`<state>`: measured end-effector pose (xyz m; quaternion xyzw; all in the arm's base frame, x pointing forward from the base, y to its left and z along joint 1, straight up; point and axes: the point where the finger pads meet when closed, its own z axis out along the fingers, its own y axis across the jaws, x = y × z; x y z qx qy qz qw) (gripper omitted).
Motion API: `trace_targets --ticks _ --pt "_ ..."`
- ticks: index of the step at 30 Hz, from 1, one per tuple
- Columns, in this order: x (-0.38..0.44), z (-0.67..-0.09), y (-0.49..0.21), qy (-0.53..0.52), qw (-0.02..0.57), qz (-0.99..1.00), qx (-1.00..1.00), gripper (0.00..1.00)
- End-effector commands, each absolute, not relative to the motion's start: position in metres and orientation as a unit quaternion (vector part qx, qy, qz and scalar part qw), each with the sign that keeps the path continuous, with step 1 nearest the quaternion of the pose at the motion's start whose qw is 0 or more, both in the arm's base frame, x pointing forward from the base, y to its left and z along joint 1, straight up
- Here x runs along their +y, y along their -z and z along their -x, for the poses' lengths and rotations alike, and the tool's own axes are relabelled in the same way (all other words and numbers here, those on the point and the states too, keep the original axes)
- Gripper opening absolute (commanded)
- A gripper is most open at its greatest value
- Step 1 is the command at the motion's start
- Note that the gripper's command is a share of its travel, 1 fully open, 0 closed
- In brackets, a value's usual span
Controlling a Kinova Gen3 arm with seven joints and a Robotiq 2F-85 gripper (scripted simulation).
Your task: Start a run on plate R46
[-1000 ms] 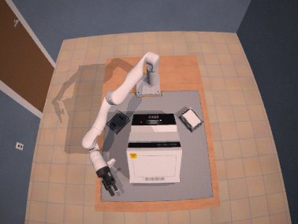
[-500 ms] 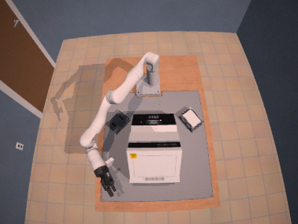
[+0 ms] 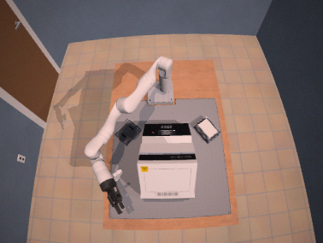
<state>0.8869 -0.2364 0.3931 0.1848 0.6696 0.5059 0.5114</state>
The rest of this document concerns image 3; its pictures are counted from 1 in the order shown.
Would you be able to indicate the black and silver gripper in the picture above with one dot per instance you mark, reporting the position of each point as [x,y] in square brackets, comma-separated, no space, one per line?
[113,198]

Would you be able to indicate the black rectangular frame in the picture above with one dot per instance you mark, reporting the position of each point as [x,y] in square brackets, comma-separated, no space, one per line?
[202,133]

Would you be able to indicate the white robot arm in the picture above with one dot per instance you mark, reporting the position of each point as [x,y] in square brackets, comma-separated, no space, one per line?
[126,105]

